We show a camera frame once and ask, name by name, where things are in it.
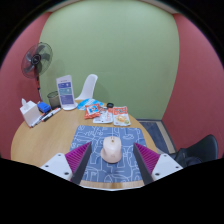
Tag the blue snack packet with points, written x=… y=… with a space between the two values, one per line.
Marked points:
x=85 y=104

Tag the white marker with black cap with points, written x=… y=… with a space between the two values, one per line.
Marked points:
x=52 y=113

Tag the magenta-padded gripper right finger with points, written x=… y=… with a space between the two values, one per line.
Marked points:
x=165 y=166

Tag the black and red standing fan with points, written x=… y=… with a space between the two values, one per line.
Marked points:
x=36 y=60

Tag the white blue-printed sign stand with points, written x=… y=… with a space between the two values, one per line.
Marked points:
x=66 y=93

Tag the grey-blue patterned mouse pad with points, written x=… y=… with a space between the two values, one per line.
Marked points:
x=96 y=136

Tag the white and red snack packet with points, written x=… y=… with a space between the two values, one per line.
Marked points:
x=104 y=116

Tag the blue whiteboard eraser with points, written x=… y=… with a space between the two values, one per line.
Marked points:
x=43 y=107

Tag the beige computer mouse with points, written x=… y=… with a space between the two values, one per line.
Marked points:
x=111 y=150

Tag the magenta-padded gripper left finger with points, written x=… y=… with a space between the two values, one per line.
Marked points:
x=56 y=165

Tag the white marker with red cap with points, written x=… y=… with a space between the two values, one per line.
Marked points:
x=37 y=120

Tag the white tissue box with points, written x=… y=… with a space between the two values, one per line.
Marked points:
x=30 y=114

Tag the orange and yellow snack packet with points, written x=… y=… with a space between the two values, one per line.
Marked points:
x=121 y=116

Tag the small black round object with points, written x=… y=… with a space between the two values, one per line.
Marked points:
x=110 y=105

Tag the black mesh pen cup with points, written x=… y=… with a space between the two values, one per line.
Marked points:
x=53 y=100

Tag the black office chair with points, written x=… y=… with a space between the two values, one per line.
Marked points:
x=200 y=150

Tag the white plastic chair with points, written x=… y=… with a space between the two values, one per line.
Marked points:
x=90 y=87

